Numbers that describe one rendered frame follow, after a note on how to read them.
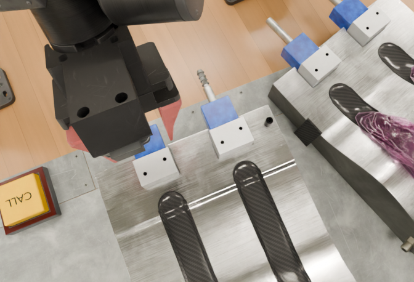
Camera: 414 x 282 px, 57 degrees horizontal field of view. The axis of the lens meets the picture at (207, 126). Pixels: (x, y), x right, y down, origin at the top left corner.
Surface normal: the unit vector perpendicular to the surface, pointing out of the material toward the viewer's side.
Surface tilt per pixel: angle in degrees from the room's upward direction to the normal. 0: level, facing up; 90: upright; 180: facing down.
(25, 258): 0
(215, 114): 0
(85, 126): 60
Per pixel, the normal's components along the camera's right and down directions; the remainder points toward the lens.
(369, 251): 0.00, -0.25
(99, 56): -0.19, -0.67
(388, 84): -0.16, -0.43
